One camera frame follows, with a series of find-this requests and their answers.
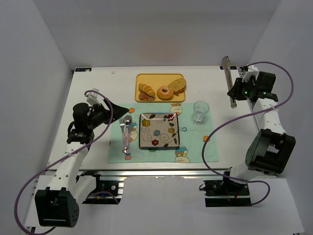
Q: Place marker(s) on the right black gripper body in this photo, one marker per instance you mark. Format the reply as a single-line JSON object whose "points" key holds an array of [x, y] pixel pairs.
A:
{"points": [[236, 89]]}

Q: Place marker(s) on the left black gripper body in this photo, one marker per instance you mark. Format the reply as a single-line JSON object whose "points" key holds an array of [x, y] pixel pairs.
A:
{"points": [[107, 111]]}

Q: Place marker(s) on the metal serving tongs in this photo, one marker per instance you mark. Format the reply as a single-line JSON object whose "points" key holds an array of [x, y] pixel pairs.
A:
{"points": [[227, 71]]}

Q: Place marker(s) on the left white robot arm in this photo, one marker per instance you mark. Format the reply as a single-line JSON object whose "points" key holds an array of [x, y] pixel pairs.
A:
{"points": [[58, 204]]}

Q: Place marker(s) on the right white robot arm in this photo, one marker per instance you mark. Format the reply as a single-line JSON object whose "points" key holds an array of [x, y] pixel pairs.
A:
{"points": [[272, 147]]}

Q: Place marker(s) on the reddish brown bread piece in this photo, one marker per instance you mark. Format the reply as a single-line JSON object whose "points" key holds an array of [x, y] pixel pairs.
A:
{"points": [[144, 97]]}

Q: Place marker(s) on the striped bread roll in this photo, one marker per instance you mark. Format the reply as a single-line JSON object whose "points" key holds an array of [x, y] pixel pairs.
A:
{"points": [[146, 89]]}

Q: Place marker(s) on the seeded bread slice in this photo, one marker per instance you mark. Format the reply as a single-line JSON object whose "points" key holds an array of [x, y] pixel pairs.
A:
{"points": [[178, 86]]}

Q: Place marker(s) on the clear drinking glass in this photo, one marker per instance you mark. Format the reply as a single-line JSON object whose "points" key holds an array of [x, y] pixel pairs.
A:
{"points": [[200, 110]]}

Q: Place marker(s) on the square floral ceramic plate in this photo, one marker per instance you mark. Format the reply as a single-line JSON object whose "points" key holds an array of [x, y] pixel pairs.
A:
{"points": [[159, 131]]}

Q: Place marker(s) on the sugared orange donut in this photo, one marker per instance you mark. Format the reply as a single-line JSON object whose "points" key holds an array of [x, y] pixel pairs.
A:
{"points": [[165, 93]]}

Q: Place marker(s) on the green cartoon placemat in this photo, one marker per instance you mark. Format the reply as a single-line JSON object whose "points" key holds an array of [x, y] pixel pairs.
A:
{"points": [[192, 137]]}

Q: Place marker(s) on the fork with pink handle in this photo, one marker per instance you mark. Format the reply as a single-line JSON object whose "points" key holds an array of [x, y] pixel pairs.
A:
{"points": [[122, 126]]}

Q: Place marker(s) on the spoon with pink handle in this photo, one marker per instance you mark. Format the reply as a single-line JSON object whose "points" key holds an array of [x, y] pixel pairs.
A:
{"points": [[128, 149]]}

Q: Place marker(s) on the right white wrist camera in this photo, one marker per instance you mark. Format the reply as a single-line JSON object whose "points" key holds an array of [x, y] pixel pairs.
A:
{"points": [[248, 72]]}

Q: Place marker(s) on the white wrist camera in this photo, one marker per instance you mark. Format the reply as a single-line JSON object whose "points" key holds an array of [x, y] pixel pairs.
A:
{"points": [[92, 97], [248, 72]]}

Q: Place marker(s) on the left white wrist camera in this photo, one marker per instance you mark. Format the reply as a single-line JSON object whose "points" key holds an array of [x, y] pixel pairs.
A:
{"points": [[92, 97]]}

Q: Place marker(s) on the knife with pink handle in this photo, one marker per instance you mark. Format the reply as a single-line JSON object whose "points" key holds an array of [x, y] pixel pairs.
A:
{"points": [[129, 127]]}

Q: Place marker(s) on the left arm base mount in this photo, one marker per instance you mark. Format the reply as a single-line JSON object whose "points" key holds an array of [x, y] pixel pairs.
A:
{"points": [[108, 190]]}

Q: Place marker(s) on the aluminium table front rail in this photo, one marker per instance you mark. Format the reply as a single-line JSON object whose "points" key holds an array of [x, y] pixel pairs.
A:
{"points": [[151, 172]]}

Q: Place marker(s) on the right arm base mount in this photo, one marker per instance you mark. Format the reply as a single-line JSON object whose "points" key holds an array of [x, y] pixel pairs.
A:
{"points": [[220, 193]]}

